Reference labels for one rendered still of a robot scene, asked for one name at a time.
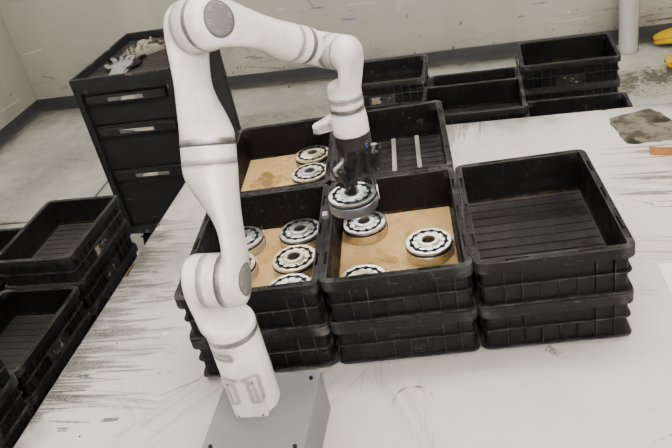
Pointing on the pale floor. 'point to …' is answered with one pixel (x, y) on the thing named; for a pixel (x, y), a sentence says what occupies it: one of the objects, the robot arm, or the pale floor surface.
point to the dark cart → (140, 128)
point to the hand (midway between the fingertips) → (362, 190)
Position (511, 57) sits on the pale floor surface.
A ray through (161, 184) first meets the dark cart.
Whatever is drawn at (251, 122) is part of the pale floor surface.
